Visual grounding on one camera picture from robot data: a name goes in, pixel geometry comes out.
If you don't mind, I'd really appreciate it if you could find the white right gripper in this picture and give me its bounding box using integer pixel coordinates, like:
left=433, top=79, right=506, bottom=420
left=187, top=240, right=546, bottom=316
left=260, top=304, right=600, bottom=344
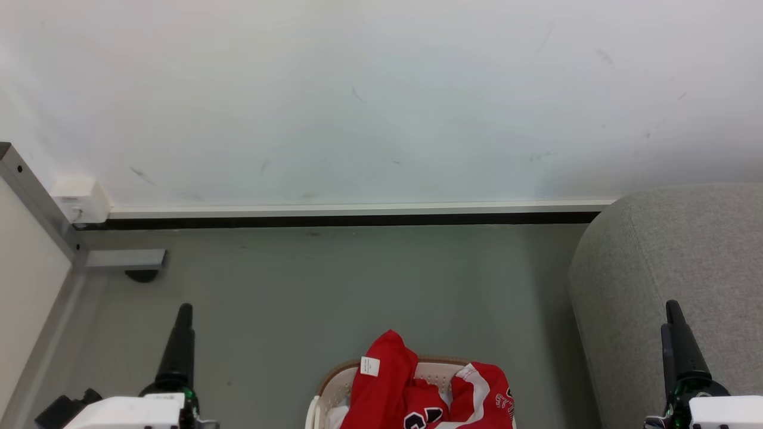
left=644, top=300, right=763, bottom=429

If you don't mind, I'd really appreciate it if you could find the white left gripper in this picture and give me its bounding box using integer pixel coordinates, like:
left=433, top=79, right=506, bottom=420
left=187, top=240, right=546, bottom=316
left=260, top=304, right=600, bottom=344
left=63, top=303, right=220, bottom=429

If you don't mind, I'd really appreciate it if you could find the red and white jersey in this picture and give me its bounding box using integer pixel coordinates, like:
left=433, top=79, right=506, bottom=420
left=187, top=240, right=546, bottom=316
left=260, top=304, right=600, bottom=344
left=340, top=329, right=515, bottom=429

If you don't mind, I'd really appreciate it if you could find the grey fabric sofa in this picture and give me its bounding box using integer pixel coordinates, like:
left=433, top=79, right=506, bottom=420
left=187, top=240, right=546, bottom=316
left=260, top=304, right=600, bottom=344
left=568, top=182, right=763, bottom=429

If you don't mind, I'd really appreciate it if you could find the grey metal partition foot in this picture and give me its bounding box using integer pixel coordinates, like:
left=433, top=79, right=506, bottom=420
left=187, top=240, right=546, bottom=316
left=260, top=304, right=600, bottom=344
left=0, top=142, right=85, bottom=429
left=85, top=248, right=168, bottom=271

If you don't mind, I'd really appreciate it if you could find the white laundry basket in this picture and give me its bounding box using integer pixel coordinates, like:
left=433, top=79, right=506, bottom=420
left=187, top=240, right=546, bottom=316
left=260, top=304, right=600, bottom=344
left=305, top=356, right=517, bottom=429

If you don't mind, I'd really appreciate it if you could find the white wall socket box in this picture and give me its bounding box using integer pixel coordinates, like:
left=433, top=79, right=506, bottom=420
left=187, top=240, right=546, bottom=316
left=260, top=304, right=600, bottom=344
left=50, top=176, right=112, bottom=225

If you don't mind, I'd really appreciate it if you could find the white black wall baseboard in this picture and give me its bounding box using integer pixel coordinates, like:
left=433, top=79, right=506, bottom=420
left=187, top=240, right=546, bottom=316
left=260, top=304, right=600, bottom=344
left=74, top=199, right=618, bottom=231

